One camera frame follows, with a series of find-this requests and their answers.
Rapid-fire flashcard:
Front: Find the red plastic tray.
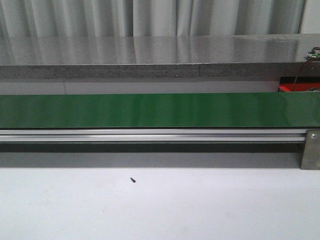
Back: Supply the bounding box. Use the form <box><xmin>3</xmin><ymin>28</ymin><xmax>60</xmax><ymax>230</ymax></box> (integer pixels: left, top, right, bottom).
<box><xmin>278</xmin><ymin>77</ymin><xmax>320</xmax><ymax>92</ymax></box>

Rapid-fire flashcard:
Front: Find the grey stone counter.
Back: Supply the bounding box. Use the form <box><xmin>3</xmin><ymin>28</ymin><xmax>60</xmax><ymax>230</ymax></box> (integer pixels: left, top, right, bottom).
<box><xmin>0</xmin><ymin>34</ymin><xmax>320</xmax><ymax>79</ymax></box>

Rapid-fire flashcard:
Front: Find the green conveyor belt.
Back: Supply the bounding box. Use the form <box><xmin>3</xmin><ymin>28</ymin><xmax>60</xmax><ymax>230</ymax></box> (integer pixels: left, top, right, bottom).
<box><xmin>0</xmin><ymin>92</ymin><xmax>320</xmax><ymax>129</ymax></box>

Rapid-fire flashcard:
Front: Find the small green circuit board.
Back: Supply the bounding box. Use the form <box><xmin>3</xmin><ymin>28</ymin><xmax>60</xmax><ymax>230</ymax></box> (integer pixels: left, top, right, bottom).
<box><xmin>305</xmin><ymin>50</ymin><xmax>320</xmax><ymax>61</ymax></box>

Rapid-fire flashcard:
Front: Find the grey curtain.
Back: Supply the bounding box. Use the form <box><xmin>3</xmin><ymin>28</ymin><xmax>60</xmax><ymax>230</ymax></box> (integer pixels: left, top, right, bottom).
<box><xmin>0</xmin><ymin>0</ymin><xmax>305</xmax><ymax>38</ymax></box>

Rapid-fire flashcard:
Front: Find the aluminium conveyor side rail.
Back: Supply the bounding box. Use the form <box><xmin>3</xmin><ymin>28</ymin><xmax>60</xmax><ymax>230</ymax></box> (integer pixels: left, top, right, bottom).
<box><xmin>0</xmin><ymin>128</ymin><xmax>307</xmax><ymax>143</ymax></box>

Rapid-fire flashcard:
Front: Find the steel conveyor support bracket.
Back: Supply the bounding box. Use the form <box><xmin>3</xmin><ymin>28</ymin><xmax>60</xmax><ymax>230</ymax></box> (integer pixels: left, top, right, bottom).
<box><xmin>300</xmin><ymin>129</ymin><xmax>320</xmax><ymax>170</ymax></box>

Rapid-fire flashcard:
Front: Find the red black wire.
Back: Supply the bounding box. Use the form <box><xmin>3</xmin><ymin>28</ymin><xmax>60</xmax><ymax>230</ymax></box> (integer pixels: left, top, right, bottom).
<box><xmin>292</xmin><ymin>46</ymin><xmax>320</xmax><ymax>92</ymax></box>

